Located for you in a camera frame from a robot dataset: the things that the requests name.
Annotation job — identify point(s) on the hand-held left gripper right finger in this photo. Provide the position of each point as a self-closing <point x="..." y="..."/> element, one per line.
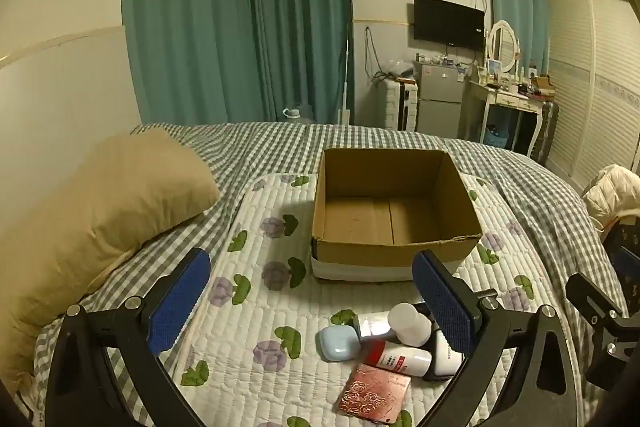
<point x="445" y="302"/>

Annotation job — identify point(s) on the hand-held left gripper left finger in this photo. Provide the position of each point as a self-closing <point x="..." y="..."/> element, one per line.
<point x="180" y="302"/>

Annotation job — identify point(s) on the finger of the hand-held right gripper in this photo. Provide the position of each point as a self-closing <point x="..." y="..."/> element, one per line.
<point x="595" y="302"/>
<point x="629" y="257"/>

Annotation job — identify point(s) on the white charger plug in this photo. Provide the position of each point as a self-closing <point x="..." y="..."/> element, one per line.
<point x="447" y="359"/>

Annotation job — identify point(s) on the red-capped white bottle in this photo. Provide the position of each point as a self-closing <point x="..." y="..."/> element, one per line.
<point x="400" y="359"/>

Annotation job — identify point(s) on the brown cardboard box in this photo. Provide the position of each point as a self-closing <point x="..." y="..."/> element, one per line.
<point x="350" y="252"/>

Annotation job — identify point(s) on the pink floral box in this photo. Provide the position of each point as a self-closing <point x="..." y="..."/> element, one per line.
<point x="372" y="389"/>

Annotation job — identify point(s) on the light blue earbud case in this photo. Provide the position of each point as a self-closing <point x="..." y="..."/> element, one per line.
<point x="337" y="344"/>

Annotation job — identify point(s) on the dark patterned chair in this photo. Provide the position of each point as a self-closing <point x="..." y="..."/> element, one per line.
<point x="625" y="227"/>

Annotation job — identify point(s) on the white round-capped bottle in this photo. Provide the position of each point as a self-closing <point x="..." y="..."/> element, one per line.
<point x="407" y="322"/>

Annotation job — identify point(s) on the white puffy jacket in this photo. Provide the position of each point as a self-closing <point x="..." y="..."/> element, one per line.
<point x="612" y="192"/>

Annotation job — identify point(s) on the floral quilted white mat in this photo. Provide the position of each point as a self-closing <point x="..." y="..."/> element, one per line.
<point x="260" y="322"/>

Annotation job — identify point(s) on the tan pillow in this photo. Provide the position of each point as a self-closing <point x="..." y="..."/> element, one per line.
<point x="100" y="207"/>

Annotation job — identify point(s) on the dark grey suitcase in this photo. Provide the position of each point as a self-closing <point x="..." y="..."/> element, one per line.
<point x="544" y="132"/>

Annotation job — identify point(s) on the blue plastic basket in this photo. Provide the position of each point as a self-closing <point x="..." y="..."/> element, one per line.
<point x="496" y="136"/>

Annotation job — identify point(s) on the white louvred wardrobe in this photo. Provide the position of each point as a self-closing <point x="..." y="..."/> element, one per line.
<point x="600" y="82"/>

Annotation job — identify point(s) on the white dressing table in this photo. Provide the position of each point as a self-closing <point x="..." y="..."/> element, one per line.
<point x="510" y="99"/>

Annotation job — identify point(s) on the white ribbed suitcase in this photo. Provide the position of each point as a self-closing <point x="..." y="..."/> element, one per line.
<point x="395" y="104"/>

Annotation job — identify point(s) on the grey small fridge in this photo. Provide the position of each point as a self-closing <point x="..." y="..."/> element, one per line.
<point x="440" y="87"/>

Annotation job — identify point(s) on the white oval vanity mirror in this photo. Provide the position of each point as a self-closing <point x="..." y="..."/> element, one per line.
<point x="501" y="44"/>

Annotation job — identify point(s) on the wide teal curtain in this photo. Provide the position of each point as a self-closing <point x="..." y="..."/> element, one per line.
<point x="200" y="32"/>

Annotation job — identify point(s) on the black wall television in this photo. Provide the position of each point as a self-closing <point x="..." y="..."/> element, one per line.
<point x="447" y="21"/>

